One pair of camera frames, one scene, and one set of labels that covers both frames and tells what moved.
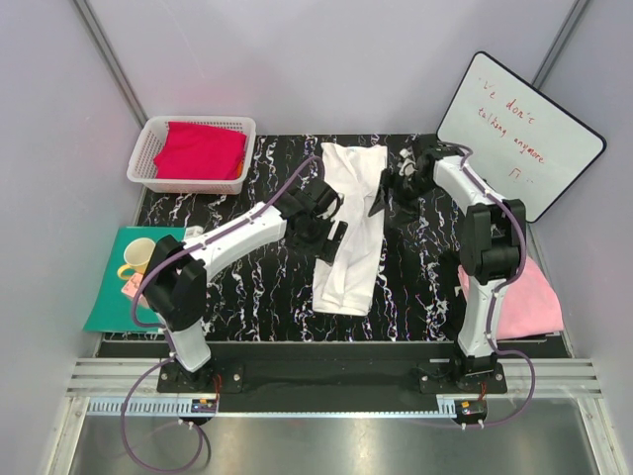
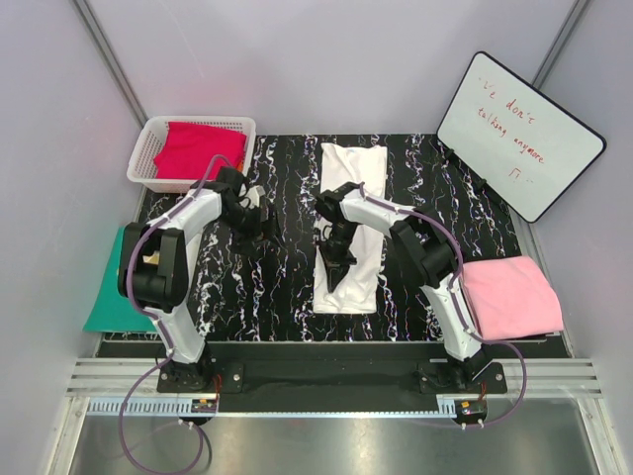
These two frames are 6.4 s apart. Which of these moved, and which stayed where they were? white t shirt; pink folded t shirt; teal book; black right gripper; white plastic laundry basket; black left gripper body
Moved: black right gripper; black left gripper body
Stayed: white plastic laundry basket; white t shirt; teal book; pink folded t shirt
